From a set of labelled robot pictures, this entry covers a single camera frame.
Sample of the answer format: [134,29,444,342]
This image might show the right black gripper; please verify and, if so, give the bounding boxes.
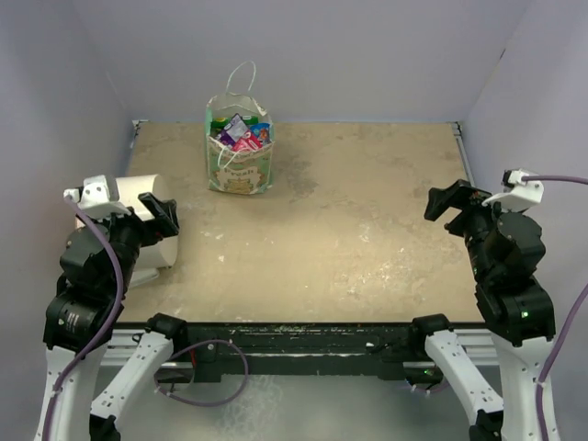
[424,176,519,279]

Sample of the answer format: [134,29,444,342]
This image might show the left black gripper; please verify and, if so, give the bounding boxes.
[79,190,179,293]

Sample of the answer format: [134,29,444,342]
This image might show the green patterned paper bag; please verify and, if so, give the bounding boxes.
[204,60,276,197]

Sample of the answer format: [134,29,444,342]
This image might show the purple snack packet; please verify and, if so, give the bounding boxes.
[217,114,249,146]

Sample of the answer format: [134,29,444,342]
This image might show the pink red snack packet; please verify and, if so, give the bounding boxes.
[232,130,263,153]

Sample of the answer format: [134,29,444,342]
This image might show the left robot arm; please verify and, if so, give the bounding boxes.
[36,188,189,440]

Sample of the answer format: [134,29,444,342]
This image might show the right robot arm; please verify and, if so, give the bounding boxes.
[408,170,560,440]

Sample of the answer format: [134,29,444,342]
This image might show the white paper roll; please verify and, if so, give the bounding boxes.
[74,172,181,290]

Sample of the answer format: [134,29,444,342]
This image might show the blue colourful snack packet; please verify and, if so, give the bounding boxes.
[250,122,271,145]

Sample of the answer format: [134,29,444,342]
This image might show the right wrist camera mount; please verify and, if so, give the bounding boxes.
[481,169,544,212]

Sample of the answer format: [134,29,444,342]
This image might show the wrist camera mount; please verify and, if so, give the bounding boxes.
[63,175,130,221]
[481,169,544,212]

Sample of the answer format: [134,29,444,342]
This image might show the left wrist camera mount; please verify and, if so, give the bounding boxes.
[63,175,130,221]

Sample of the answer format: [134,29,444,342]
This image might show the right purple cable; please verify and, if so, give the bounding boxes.
[523,173,588,441]

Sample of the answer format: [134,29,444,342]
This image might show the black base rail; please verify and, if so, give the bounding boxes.
[170,322,443,385]

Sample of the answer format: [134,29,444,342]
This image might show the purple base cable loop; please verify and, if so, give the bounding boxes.
[153,338,250,408]

